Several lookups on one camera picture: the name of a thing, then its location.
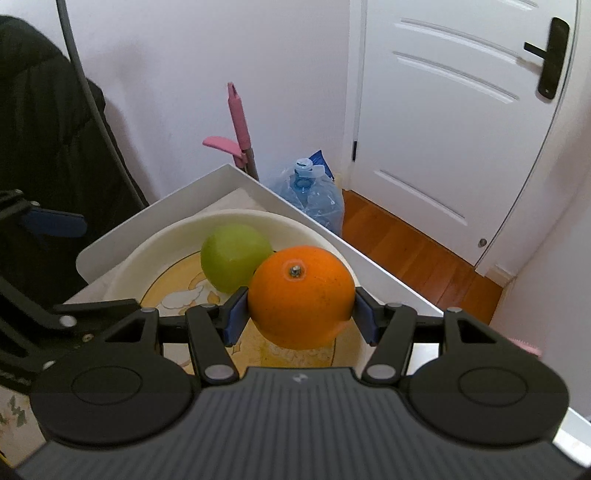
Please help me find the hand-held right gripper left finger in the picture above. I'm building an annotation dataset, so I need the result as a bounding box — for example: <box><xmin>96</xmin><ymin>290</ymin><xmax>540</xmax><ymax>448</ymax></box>
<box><xmin>104</xmin><ymin>286</ymin><xmax>252</xmax><ymax>385</ymax></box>

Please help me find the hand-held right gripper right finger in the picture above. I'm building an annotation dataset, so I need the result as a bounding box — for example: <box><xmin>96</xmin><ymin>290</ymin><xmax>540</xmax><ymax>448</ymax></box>
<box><xmin>353</xmin><ymin>286</ymin><xmax>499</xmax><ymax>387</ymax></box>

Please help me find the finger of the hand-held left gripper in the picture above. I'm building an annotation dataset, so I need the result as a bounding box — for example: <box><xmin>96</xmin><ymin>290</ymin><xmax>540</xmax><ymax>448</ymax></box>
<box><xmin>0</xmin><ymin>189</ymin><xmax>89</xmax><ymax>239</ymax></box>
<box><xmin>0</xmin><ymin>277</ymin><xmax>141</xmax><ymax>352</ymax></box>

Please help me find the green apple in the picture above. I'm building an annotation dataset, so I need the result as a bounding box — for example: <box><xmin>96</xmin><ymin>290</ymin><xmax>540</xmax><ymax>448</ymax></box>
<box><xmin>200</xmin><ymin>224</ymin><xmax>274</xmax><ymax>295</ymax></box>

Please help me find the large orange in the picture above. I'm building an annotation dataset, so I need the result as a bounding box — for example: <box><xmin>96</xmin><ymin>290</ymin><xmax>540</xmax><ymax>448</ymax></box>
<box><xmin>247</xmin><ymin>246</ymin><xmax>357</xmax><ymax>350</ymax></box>

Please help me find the white bowl with yellow print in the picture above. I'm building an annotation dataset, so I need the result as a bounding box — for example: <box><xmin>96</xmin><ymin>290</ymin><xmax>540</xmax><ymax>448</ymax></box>
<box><xmin>102</xmin><ymin>209</ymin><xmax>386</xmax><ymax>370</ymax></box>

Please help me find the black jacket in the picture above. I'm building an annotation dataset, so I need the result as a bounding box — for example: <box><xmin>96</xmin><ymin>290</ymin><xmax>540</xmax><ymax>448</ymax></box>
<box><xmin>0</xmin><ymin>14</ymin><xmax>148</xmax><ymax>315</ymax></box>

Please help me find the large blue water bottle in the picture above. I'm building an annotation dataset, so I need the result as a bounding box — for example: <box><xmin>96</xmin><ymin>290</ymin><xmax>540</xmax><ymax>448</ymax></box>
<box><xmin>268</xmin><ymin>158</ymin><xmax>345</xmax><ymax>236</ymax></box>

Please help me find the white tray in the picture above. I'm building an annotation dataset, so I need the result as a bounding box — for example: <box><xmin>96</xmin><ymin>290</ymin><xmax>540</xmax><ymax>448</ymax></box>
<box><xmin>62</xmin><ymin>164</ymin><xmax>591</xmax><ymax>467</ymax></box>

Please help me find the blue plastic bag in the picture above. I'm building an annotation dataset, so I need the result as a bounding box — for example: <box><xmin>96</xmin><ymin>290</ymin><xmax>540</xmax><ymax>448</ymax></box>
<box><xmin>308</xmin><ymin>150</ymin><xmax>334</xmax><ymax>180</ymax></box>

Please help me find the white panelled door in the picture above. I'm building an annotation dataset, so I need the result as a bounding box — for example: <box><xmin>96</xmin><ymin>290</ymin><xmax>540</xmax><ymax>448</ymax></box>
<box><xmin>355</xmin><ymin>0</ymin><xmax>580</xmax><ymax>278</ymax></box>

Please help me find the grey cable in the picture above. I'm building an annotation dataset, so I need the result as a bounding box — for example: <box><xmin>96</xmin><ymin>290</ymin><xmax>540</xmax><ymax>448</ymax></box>
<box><xmin>55</xmin><ymin>0</ymin><xmax>149</xmax><ymax>208</ymax></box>

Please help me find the pink-handled broom and dustpan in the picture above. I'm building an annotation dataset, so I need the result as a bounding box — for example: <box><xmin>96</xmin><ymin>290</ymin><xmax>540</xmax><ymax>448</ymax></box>
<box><xmin>203</xmin><ymin>82</ymin><xmax>260</xmax><ymax>182</ymax></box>

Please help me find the black door lock handle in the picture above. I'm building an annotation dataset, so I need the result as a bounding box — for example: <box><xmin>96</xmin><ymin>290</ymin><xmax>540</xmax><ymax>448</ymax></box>
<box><xmin>524</xmin><ymin>17</ymin><xmax>571</xmax><ymax>100</ymax></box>

